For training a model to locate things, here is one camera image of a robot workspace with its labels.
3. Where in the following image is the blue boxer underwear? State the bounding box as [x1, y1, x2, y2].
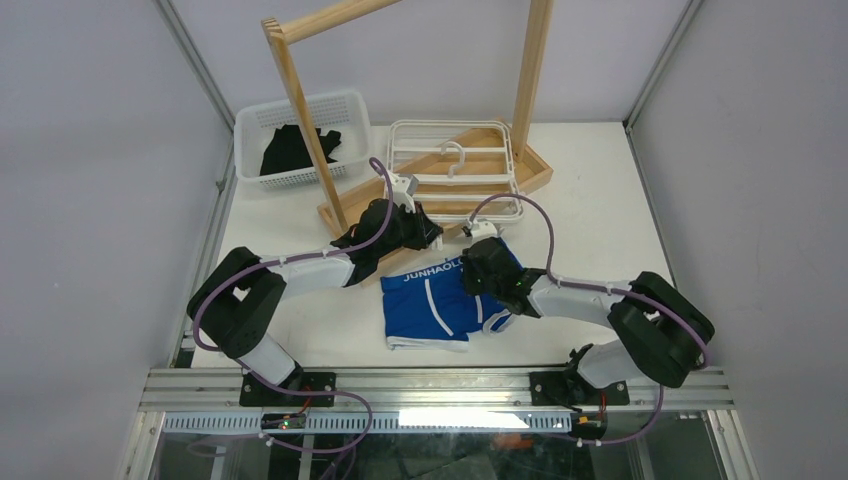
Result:
[380, 256, 515, 352]

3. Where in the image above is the black garment in basket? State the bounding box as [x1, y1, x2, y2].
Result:
[260, 124, 342, 176]

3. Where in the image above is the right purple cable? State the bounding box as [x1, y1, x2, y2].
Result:
[467, 192, 710, 446]

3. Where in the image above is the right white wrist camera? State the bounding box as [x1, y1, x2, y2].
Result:
[462, 218, 501, 243]

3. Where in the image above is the white perforated plastic basket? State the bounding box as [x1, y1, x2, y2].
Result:
[234, 89, 373, 190]

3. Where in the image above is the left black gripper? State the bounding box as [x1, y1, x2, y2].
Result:
[375, 201, 442, 259]

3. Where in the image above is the white plastic clip hanger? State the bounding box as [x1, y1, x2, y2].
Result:
[386, 119, 523, 225]

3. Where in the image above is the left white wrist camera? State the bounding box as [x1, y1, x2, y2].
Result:
[385, 173, 419, 214]

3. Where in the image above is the purple cable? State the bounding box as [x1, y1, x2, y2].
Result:
[192, 157, 375, 480]
[467, 192, 710, 446]

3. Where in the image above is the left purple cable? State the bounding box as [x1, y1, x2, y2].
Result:
[192, 157, 375, 480]

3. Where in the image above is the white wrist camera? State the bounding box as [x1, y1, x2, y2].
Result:
[385, 173, 419, 214]
[462, 218, 501, 243]

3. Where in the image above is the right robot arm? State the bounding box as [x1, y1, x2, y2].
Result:
[460, 238, 715, 409]

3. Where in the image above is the wooden hanger stand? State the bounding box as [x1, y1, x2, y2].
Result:
[261, 1, 554, 240]

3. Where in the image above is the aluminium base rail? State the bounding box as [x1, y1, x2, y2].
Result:
[137, 365, 737, 439]

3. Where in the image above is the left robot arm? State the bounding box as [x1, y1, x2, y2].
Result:
[186, 199, 444, 406]

